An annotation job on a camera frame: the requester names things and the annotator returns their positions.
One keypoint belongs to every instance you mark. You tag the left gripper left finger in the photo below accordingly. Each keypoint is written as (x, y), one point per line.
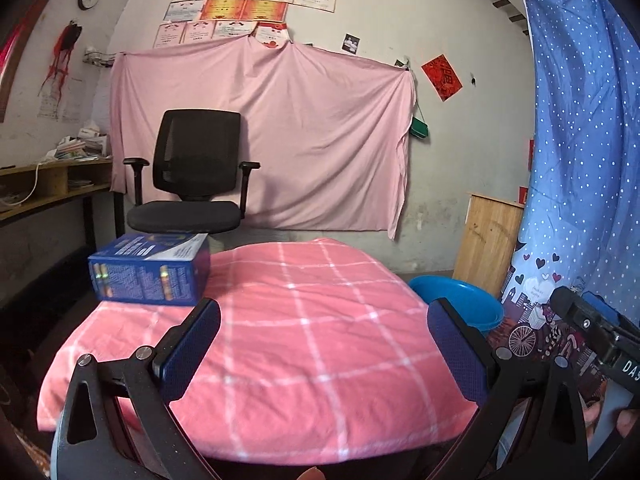
(182, 349)

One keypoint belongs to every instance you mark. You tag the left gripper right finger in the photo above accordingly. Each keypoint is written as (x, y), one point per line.
(464, 349)

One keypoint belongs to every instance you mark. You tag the person's right hand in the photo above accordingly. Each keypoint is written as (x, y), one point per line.
(605, 416)

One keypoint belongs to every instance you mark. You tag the person's left hand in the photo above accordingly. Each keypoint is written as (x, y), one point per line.
(312, 474)

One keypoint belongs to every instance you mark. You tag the blue plastic basin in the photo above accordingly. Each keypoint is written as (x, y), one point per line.
(478, 308)

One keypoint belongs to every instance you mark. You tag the blue cardboard box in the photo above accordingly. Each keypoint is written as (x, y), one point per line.
(161, 269)

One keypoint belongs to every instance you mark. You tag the wooden board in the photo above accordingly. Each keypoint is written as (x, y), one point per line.
(488, 240)

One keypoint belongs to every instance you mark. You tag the pink checked table cloth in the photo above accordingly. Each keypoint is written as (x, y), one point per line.
(323, 356)

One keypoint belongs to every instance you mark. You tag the black office chair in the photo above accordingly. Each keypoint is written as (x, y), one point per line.
(196, 181)

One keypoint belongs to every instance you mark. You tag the stack of papers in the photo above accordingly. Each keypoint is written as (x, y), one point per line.
(90, 143)

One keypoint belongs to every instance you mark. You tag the wooden shelf desk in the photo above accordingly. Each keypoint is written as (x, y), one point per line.
(35, 188)

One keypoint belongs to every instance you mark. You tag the green hanging pouch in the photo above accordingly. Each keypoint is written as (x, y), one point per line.
(419, 129)

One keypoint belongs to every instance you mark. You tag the pink hanging sheet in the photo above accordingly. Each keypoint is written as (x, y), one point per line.
(329, 131)

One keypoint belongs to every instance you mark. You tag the blue dotted curtain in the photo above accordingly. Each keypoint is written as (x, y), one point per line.
(581, 220)

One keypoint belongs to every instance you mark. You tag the small black white photo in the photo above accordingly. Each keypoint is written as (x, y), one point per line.
(350, 44)

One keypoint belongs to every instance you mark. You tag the red paper wall sign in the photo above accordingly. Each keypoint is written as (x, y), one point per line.
(442, 76)

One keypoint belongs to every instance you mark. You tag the red tassel wall ornament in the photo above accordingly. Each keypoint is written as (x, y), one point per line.
(61, 54)

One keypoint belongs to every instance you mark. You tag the wall certificates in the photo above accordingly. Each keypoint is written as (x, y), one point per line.
(192, 21)

